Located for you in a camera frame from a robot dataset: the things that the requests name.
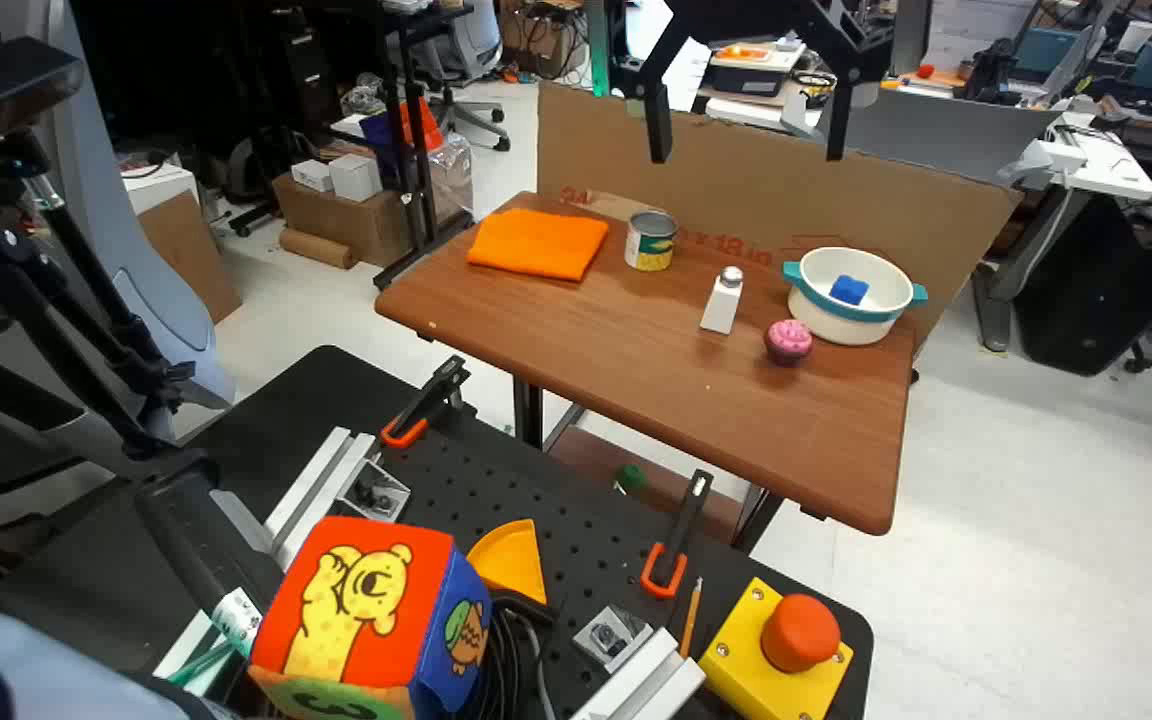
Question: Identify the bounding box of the white bowl with teal rim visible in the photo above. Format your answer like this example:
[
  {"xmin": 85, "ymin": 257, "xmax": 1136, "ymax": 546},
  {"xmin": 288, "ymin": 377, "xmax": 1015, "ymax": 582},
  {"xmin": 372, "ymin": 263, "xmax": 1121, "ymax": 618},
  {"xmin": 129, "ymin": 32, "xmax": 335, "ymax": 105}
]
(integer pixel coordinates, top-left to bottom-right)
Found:
[{"xmin": 780, "ymin": 245, "xmax": 931, "ymax": 353}]

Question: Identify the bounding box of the plush cube with bear print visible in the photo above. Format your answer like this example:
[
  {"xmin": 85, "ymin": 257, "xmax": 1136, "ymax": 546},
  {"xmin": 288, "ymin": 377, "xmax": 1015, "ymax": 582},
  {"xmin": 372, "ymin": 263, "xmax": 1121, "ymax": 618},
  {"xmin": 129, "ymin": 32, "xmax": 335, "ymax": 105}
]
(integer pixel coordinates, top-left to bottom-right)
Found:
[{"xmin": 242, "ymin": 513, "xmax": 495, "ymax": 720}]

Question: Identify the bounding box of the grey office partition panel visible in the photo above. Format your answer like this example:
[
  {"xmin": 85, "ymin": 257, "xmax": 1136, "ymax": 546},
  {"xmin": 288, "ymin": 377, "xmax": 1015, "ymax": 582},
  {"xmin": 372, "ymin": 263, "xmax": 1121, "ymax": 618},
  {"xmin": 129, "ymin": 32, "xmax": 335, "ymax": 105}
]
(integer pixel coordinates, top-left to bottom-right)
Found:
[{"xmin": 810, "ymin": 85, "xmax": 1064, "ymax": 187}]

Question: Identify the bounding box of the brown cardboard backboard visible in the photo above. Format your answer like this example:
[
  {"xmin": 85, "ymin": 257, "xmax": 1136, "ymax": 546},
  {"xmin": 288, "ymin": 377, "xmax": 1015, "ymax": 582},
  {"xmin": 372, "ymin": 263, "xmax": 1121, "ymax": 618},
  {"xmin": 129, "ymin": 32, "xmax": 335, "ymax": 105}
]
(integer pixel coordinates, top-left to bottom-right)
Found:
[{"xmin": 533, "ymin": 80, "xmax": 1025, "ymax": 362}]

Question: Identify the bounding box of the black box with orange top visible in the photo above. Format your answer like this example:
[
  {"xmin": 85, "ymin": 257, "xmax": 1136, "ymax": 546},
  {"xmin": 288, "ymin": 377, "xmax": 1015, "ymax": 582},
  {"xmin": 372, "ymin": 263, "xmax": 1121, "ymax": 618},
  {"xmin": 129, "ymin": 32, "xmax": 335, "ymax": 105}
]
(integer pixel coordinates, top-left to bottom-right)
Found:
[{"xmin": 707, "ymin": 36, "xmax": 806, "ymax": 101}]

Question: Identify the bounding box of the tin can with yellow label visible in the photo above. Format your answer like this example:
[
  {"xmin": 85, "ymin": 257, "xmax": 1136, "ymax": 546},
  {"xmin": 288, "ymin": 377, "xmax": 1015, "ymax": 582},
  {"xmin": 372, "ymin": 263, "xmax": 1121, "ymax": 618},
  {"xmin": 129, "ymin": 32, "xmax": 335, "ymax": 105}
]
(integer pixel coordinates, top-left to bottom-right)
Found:
[{"xmin": 620, "ymin": 209, "xmax": 680, "ymax": 275}]

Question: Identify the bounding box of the orange folded cloth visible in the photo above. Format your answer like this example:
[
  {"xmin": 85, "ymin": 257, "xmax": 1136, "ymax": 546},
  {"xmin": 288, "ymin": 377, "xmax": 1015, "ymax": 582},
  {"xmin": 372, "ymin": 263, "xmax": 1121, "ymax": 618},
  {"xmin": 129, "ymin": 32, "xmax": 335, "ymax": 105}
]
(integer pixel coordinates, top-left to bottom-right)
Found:
[{"xmin": 464, "ymin": 203, "xmax": 617, "ymax": 288}]

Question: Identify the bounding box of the black office chair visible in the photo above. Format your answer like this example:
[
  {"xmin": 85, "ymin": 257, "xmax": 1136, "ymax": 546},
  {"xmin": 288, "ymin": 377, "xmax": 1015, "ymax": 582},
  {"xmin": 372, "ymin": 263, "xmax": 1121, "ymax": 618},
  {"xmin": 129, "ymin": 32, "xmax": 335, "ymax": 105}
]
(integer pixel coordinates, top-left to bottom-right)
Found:
[{"xmin": 432, "ymin": 0, "xmax": 515, "ymax": 153}]

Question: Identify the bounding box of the white salt shaker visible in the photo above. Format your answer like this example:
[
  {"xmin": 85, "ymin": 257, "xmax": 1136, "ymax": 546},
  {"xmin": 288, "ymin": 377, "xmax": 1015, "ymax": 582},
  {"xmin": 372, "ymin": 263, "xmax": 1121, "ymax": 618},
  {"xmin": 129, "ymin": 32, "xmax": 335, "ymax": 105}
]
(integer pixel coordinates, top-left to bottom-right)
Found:
[{"xmin": 695, "ymin": 258, "xmax": 749, "ymax": 340}]

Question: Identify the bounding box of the pink toy cupcake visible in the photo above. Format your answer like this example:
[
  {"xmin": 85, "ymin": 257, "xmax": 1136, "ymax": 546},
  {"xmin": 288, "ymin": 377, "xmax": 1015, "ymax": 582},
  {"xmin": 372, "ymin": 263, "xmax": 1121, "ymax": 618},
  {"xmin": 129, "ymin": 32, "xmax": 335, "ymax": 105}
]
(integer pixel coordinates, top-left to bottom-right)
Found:
[{"xmin": 765, "ymin": 316, "xmax": 815, "ymax": 368}]

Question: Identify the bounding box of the white desk with papers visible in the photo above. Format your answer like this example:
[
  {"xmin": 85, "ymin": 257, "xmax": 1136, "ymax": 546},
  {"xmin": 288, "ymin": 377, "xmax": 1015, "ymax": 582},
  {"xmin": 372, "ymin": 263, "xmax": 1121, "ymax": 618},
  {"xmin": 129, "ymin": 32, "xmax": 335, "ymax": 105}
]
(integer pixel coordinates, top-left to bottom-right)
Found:
[{"xmin": 1000, "ymin": 111, "xmax": 1152, "ymax": 209}]

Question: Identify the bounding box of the black pole stand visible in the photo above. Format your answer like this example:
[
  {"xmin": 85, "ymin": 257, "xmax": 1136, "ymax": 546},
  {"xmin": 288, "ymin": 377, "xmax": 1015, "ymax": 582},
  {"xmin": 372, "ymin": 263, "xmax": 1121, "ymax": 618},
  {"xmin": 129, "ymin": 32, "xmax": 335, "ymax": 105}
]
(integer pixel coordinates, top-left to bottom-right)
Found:
[{"xmin": 372, "ymin": 7, "xmax": 477, "ymax": 293}]

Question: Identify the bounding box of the black table leg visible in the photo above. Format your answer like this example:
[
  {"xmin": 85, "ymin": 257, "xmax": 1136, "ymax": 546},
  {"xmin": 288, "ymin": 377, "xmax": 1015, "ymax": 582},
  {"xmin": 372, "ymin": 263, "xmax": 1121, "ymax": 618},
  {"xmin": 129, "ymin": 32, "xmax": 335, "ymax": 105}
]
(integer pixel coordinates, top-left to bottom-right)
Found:
[
  {"xmin": 513, "ymin": 377, "xmax": 550, "ymax": 452},
  {"xmin": 731, "ymin": 489, "xmax": 789, "ymax": 552}
]

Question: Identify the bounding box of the open brown cardboard box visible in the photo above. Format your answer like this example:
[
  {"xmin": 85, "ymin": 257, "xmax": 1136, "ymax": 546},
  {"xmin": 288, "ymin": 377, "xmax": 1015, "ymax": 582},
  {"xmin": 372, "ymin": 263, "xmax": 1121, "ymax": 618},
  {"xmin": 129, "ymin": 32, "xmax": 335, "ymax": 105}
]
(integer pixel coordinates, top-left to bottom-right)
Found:
[{"xmin": 268, "ymin": 166, "xmax": 414, "ymax": 272}]

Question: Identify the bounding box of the brown wooden base board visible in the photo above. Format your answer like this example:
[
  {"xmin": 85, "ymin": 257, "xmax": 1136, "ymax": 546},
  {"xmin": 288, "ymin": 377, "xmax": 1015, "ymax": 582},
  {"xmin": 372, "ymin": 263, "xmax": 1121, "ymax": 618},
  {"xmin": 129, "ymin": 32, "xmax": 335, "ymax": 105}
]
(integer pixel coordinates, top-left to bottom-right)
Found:
[{"xmin": 544, "ymin": 420, "xmax": 751, "ymax": 529}]

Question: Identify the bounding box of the orange wedge block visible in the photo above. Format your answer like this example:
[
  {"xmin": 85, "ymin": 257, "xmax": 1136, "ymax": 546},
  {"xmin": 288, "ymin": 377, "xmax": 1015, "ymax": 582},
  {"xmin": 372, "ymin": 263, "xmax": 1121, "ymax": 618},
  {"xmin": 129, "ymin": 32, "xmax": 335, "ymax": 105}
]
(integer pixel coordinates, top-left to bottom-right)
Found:
[{"xmin": 464, "ymin": 515, "xmax": 550, "ymax": 606}]

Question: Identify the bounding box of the black and white tag card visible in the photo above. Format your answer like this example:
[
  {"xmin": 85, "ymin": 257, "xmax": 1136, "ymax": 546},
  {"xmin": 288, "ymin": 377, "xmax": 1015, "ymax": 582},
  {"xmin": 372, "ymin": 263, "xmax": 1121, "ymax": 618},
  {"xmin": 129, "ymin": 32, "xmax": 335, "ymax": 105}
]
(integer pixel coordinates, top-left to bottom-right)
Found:
[
  {"xmin": 566, "ymin": 602, "xmax": 654, "ymax": 676},
  {"xmin": 330, "ymin": 454, "xmax": 414, "ymax": 524}
]

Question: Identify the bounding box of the cardboard box with white top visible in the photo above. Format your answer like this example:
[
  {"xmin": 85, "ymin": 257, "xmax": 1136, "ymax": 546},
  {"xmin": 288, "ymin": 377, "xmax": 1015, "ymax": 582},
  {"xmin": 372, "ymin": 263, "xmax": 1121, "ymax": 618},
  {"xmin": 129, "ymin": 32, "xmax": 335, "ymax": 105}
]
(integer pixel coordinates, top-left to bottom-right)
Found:
[{"xmin": 121, "ymin": 155, "xmax": 249, "ymax": 326}]

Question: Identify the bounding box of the wooden pencil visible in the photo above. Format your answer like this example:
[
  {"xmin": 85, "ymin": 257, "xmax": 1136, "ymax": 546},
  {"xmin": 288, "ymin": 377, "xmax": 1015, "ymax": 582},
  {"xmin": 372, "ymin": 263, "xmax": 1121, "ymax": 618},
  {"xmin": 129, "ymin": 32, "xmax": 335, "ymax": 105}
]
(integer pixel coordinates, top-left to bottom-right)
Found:
[{"xmin": 674, "ymin": 570, "xmax": 707, "ymax": 659}]

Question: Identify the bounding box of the aluminium extrusion bar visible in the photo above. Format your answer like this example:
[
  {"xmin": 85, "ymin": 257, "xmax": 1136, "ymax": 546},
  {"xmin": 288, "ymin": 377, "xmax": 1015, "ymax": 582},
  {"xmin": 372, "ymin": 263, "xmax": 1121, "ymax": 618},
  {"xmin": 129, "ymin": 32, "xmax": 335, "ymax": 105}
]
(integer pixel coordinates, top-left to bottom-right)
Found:
[
  {"xmin": 261, "ymin": 422, "xmax": 383, "ymax": 570},
  {"xmin": 566, "ymin": 624, "xmax": 711, "ymax": 720}
]

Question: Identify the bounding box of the pale blue fabric cover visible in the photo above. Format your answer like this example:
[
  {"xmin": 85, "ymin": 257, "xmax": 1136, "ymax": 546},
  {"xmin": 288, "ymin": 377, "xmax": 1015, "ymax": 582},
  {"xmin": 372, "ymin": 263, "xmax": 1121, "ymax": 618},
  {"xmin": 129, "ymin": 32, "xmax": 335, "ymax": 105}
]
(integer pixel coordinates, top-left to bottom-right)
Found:
[{"xmin": 0, "ymin": 0, "xmax": 235, "ymax": 406}]

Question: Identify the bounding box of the yellow emergency stop button box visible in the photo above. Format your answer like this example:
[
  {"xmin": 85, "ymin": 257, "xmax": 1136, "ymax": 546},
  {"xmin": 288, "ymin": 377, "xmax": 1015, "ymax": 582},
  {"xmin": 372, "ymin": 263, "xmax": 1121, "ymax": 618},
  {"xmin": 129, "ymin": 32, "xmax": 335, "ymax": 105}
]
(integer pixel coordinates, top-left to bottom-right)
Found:
[{"xmin": 695, "ymin": 574, "xmax": 860, "ymax": 720}]

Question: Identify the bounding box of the white bar with green strips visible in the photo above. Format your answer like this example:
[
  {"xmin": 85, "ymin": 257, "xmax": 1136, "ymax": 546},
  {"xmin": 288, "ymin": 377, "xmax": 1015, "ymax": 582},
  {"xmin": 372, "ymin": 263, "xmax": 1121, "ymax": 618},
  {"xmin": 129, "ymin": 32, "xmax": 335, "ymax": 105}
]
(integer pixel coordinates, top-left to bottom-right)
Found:
[{"xmin": 151, "ymin": 582, "xmax": 268, "ymax": 700}]

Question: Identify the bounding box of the black clamp with orange handle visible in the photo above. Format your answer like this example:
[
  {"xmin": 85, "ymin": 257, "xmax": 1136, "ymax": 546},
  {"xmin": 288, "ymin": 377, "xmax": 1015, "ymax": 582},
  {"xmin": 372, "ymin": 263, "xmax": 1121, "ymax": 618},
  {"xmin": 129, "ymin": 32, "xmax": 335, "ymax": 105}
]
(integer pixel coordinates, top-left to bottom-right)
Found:
[
  {"xmin": 634, "ymin": 464, "xmax": 714, "ymax": 602},
  {"xmin": 377, "ymin": 353, "xmax": 477, "ymax": 452}
]

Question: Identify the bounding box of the dark cable bundle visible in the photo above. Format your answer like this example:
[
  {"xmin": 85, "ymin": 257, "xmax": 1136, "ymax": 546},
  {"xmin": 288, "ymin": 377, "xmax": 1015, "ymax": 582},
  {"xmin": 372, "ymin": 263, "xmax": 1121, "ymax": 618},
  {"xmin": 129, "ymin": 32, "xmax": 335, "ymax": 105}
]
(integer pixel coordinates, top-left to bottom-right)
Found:
[{"xmin": 481, "ymin": 591, "xmax": 558, "ymax": 720}]

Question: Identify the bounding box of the black camera tripod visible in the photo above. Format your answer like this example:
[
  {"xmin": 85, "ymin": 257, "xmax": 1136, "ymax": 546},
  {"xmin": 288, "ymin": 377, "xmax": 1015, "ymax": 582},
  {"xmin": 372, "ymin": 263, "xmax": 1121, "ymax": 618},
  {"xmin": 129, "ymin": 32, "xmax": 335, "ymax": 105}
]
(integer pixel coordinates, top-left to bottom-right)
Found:
[{"xmin": 0, "ymin": 36, "xmax": 235, "ymax": 535}]

